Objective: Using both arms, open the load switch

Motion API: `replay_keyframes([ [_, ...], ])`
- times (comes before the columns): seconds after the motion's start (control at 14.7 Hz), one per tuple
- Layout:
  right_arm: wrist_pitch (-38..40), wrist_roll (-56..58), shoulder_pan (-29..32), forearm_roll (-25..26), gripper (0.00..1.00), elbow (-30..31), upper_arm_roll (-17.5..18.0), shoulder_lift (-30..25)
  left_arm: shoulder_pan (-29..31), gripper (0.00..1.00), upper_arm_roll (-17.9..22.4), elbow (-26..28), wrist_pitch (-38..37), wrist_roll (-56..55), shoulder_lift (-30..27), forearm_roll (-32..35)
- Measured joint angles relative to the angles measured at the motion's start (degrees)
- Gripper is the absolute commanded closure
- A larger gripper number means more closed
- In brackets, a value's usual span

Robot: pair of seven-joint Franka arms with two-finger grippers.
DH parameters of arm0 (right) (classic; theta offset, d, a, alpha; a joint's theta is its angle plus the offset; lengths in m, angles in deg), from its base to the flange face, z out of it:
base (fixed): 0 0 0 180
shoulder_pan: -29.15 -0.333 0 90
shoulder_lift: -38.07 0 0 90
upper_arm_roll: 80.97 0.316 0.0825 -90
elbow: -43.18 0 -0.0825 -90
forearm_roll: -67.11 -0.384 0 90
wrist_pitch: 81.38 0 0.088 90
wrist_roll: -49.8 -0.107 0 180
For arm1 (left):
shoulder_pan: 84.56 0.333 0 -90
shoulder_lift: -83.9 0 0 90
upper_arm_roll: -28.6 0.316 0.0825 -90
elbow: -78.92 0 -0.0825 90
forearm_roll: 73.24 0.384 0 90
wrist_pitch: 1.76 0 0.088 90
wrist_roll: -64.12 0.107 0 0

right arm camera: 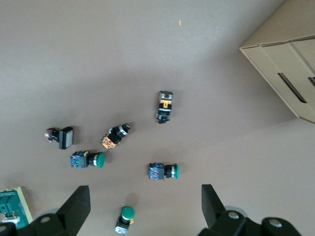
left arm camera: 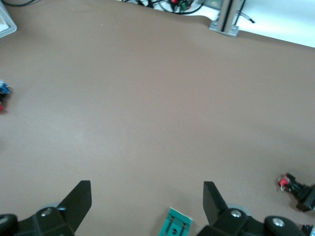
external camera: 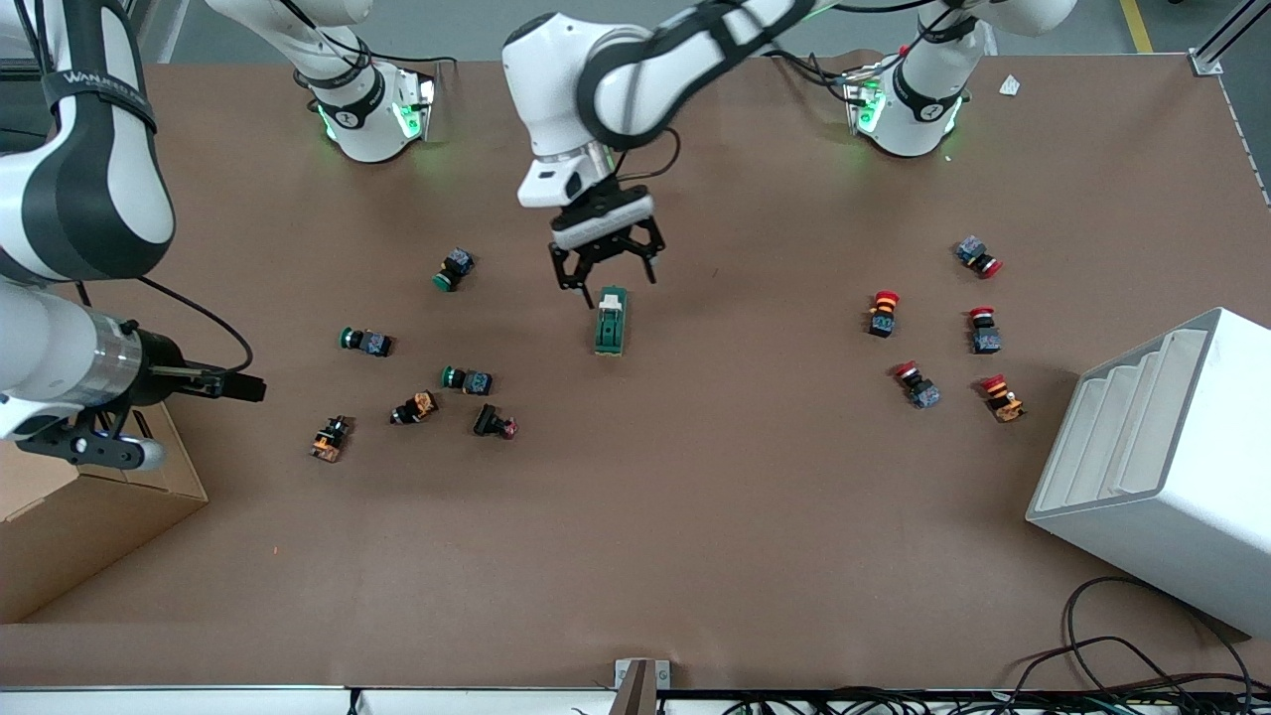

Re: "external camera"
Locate green load switch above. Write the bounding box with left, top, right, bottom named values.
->
left=594, top=286, right=630, bottom=357

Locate brown cardboard box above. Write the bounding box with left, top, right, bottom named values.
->
left=0, top=402, right=210, bottom=625

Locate red button orange terminal block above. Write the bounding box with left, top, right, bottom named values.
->
left=978, top=373, right=1027, bottom=424

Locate white stepped storage bin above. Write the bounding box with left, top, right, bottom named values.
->
left=1026, top=308, right=1271, bottom=637

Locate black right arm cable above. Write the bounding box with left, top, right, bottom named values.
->
left=74, top=276, right=255, bottom=374

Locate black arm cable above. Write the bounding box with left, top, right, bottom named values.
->
left=618, top=45, right=910, bottom=187
left=74, top=276, right=255, bottom=374

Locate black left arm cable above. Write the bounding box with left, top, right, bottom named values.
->
left=618, top=45, right=910, bottom=187

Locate white table edge rail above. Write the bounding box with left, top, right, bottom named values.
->
left=0, top=685, right=1271, bottom=715

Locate aluminium frame post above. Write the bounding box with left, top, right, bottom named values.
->
left=1190, top=0, right=1271, bottom=77
left=0, top=0, right=51, bottom=75

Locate metal table edge bracket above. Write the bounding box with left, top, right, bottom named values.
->
left=614, top=658, right=672, bottom=715

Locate black looped cable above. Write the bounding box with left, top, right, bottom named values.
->
left=1062, top=576, right=1254, bottom=691

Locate black floor cable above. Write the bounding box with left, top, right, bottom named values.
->
left=1008, top=636, right=1271, bottom=715

